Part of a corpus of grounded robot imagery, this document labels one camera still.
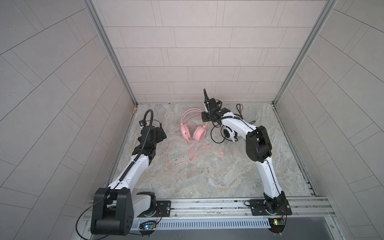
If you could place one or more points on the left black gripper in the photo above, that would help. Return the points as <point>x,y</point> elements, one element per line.
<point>159,137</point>

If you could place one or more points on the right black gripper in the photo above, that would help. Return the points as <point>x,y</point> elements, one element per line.
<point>204,119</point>

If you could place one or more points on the pink cat-ear headphones with cable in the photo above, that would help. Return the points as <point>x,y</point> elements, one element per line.
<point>191,138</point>

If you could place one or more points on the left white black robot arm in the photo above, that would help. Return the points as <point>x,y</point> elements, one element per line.
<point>115,208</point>

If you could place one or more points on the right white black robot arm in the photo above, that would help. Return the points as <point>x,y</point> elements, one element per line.
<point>258,149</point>

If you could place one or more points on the white ventilation grille strip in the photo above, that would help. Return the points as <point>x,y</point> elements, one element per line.
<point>212,224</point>

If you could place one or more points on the left green circuit board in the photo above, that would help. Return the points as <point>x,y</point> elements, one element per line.
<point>148,227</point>

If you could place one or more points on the right circuit board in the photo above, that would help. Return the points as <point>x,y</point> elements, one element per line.
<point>277,226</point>

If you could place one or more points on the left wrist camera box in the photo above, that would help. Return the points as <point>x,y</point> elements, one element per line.
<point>142,123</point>

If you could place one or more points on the white black headphones with cable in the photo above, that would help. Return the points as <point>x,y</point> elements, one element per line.
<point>235,126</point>

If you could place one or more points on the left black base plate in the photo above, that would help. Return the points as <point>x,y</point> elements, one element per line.
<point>160,207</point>

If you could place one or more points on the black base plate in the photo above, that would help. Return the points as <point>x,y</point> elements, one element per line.
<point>160,207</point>
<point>258,207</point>

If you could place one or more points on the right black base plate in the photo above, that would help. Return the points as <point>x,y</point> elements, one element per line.
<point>258,207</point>

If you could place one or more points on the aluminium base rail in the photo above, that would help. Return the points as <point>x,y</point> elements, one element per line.
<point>235,208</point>

